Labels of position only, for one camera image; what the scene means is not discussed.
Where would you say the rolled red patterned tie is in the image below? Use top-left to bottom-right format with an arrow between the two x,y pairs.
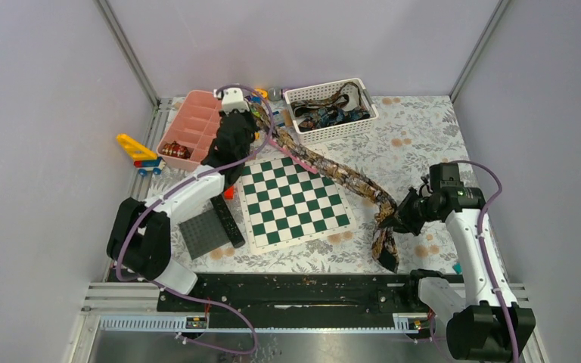
161,141 -> 191,160

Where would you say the wooden rectangular block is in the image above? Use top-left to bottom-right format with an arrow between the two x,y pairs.
282,110 -> 293,128

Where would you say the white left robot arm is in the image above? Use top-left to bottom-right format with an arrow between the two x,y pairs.
106,85 -> 259,311

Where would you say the white perforated plastic basket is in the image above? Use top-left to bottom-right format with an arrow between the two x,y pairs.
284,78 -> 378,145

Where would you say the pink divided organizer tray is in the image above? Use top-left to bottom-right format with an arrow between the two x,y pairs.
157,90 -> 221,172

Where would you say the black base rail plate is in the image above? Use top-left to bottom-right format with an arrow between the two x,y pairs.
156,271 -> 464,330

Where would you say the brown floral patterned tie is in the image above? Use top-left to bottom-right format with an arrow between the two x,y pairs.
251,111 -> 400,272

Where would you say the yellow toy crane car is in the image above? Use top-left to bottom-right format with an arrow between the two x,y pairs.
116,134 -> 166,176

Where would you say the small red block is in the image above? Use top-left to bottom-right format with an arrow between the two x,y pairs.
223,186 -> 235,200

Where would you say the blue grey lego brick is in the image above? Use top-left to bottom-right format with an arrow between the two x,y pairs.
272,110 -> 285,127

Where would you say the black microphone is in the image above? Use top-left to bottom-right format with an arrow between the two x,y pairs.
210,195 -> 246,249

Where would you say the blue patterned tie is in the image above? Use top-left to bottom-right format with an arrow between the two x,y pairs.
298,107 -> 370,132

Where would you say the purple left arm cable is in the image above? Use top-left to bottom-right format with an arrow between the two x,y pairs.
115,84 -> 276,357

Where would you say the grey lego baseplate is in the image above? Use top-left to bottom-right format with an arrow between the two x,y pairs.
178,209 -> 230,259

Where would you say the colourful lego block vehicle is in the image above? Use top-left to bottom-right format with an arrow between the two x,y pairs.
250,88 -> 270,118

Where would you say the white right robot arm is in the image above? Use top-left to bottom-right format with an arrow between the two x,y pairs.
384,161 -> 536,362

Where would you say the purple glitter microphone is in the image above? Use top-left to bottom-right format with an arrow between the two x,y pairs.
267,87 -> 283,102

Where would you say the green white chessboard mat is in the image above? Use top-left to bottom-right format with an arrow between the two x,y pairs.
235,157 -> 357,255

